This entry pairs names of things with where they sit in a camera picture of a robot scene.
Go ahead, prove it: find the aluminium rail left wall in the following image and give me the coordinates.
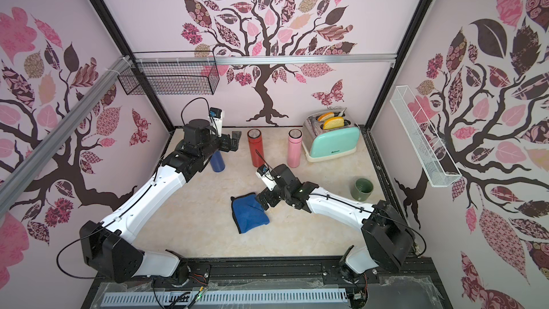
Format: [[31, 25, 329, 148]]
[[1, 56, 130, 214]]

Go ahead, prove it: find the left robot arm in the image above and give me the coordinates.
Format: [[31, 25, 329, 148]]
[[79, 118, 242, 286]]

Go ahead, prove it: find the red thermos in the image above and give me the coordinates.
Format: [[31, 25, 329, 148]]
[[247, 128, 264, 168]]

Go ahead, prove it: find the aluminium rail back wall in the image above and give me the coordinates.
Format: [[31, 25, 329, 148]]
[[136, 54, 397, 65]]

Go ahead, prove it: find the pink thermos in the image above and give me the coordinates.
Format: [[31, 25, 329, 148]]
[[287, 129, 303, 168]]

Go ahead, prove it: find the green ceramic cup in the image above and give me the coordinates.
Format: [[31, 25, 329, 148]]
[[351, 178, 374, 203]]

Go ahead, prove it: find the black wire basket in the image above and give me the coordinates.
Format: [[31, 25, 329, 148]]
[[117, 51, 220, 96]]

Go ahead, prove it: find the toast slice rear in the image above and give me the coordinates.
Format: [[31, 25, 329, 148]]
[[317, 112, 335, 122]]

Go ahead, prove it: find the aluminium rail wall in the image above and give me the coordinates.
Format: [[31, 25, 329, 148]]
[[136, 54, 397, 65], [1, 56, 130, 214]]

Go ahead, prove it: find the white slotted cable duct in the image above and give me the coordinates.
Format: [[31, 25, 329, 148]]
[[99, 288, 348, 308]]

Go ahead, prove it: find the toast slice front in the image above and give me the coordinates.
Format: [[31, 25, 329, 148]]
[[323, 117, 345, 130]]

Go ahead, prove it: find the blue microfiber cloth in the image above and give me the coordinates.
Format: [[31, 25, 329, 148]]
[[230, 193, 270, 234]]

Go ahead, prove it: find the white wire shelf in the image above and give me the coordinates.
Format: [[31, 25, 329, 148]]
[[390, 85, 463, 187]]

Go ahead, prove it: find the blue thermos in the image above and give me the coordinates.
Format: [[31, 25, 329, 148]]
[[210, 151, 225, 173]]

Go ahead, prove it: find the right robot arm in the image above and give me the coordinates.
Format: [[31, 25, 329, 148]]
[[256, 164, 415, 281]]

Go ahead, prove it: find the mint green toaster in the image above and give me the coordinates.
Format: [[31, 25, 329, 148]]
[[302, 107, 360, 163]]

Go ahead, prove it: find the toast slice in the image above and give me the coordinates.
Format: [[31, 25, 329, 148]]
[[317, 112, 335, 122], [323, 117, 345, 130]]

